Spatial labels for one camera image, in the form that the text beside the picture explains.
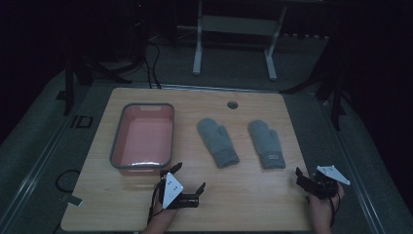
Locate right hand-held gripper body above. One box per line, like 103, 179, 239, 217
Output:
301, 164, 352, 200

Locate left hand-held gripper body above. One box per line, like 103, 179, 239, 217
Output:
158, 169, 201, 210

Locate pink basin with grey rim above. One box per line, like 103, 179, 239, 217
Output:
109, 101, 176, 176

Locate grey mitten with label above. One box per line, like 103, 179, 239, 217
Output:
247, 119, 287, 171

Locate plain grey mitten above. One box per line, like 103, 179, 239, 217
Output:
196, 117, 241, 170

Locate person's right hand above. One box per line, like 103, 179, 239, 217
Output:
307, 181, 346, 216

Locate person's left hand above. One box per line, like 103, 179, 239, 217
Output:
151, 194, 180, 222

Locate black tripod stand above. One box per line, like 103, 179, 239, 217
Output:
281, 61, 350, 132
61, 53, 132, 117

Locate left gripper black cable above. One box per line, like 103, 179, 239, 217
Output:
146, 179, 168, 227

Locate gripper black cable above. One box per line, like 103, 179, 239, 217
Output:
146, 179, 168, 227
327, 189, 342, 229

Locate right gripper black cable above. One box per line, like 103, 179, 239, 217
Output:
327, 189, 342, 229

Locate black floor cables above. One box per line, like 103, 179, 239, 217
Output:
139, 35, 164, 90

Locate black cable loop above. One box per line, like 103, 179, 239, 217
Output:
55, 168, 82, 195

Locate white metal stand frame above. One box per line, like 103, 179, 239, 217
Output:
192, 0, 289, 82

